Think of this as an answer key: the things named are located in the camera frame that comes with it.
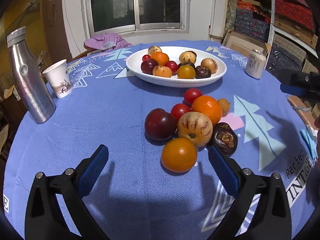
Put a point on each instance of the dark brown passion fruit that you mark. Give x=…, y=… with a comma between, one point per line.
x=224, y=138

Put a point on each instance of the large orange mandarin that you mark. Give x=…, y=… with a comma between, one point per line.
x=208, y=106

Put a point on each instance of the silver metal bottle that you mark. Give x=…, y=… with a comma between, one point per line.
x=27, y=78

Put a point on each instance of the small tan loquat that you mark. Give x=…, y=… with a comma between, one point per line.
x=225, y=106

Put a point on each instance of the wooden glass cabinet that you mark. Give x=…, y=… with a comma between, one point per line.
x=45, y=36

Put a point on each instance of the small red cherry tomato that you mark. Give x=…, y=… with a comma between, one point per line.
x=145, y=57

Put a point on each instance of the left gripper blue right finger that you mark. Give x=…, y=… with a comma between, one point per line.
x=271, y=219

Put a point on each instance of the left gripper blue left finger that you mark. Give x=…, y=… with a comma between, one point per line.
x=44, y=219

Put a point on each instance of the white paper cup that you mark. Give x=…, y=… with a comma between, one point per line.
x=58, y=77

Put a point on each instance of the purple jacket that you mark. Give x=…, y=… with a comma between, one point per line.
x=107, y=41

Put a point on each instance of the sliding window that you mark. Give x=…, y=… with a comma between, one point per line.
x=132, y=16

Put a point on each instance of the small speckled yellow fruit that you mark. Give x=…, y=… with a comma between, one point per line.
x=153, y=49

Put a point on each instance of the yellow round pear fruit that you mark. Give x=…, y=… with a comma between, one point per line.
x=188, y=57

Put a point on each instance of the orange yellow tomato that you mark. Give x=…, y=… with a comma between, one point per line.
x=179, y=155

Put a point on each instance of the striped pepino melon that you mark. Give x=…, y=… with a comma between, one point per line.
x=195, y=127

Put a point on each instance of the white beverage can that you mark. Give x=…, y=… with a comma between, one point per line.
x=255, y=64

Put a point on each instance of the large dark red plum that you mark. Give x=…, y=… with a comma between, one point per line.
x=160, y=125

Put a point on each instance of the wooden chair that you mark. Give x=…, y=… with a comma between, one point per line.
x=87, y=51

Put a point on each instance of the person right hand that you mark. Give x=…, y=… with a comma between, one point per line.
x=317, y=125

